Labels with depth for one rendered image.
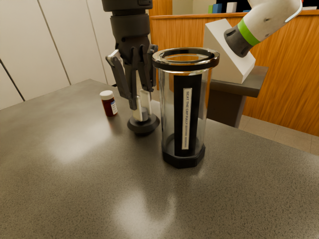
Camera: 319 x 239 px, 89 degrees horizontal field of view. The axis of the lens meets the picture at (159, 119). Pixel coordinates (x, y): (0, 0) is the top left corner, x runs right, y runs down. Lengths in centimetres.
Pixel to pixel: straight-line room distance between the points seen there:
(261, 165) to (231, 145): 8
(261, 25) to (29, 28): 243
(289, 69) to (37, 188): 211
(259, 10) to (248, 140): 53
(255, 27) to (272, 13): 6
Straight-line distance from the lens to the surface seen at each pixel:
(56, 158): 48
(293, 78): 216
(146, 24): 36
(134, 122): 44
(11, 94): 271
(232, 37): 84
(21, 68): 268
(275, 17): 81
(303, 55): 210
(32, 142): 58
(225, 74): 80
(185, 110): 28
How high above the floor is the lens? 123
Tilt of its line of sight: 34 degrees down
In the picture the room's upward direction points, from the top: 4 degrees counter-clockwise
